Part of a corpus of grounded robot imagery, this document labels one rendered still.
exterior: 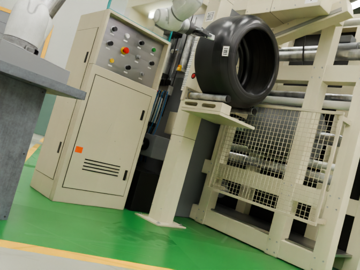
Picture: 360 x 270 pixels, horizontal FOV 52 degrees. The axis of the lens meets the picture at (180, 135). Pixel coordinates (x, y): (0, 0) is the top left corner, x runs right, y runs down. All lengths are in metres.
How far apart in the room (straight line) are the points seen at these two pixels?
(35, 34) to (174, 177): 1.32
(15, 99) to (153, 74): 1.27
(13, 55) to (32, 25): 0.21
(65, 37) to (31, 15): 9.58
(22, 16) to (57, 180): 1.05
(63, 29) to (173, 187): 9.28
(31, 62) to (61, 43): 9.67
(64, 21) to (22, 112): 9.82
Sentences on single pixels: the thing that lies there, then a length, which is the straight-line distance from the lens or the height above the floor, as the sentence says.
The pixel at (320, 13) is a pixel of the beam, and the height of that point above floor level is 1.64.
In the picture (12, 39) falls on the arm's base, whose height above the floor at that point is 0.77.
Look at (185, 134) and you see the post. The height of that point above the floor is 0.64.
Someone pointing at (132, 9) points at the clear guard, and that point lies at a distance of 2.64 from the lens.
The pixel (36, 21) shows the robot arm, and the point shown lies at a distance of 1.82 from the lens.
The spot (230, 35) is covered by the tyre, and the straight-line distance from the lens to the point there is 2.28.
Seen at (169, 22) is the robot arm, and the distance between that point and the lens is 2.02.
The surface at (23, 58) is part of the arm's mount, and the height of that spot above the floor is 0.70.
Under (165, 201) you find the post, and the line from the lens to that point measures 2.55.
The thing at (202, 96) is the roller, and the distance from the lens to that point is 2.39.
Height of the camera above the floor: 0.48
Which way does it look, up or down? 3 degrees up
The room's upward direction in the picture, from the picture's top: 16 degrees clockwise
